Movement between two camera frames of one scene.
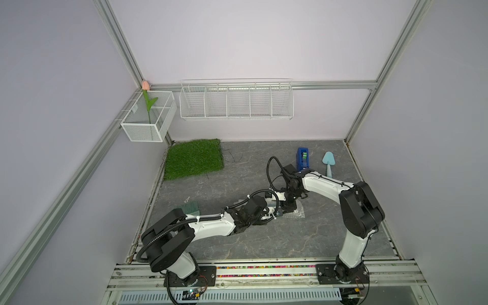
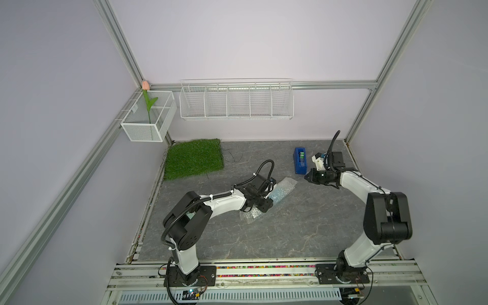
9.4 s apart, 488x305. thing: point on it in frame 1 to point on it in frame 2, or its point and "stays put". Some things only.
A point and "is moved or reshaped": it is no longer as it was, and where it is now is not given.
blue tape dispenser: (302, 158) stays put
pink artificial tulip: (145, 88) stays put
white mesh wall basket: (135, 122) stays put
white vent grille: (224, 296) stays put
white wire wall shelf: (236, 99) stays put
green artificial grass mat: (189, 157) stays put
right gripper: (287, 207) to (312, 173)
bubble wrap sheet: (297, 213) is moved or reshaped
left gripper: (259, 222) to (267, 204)
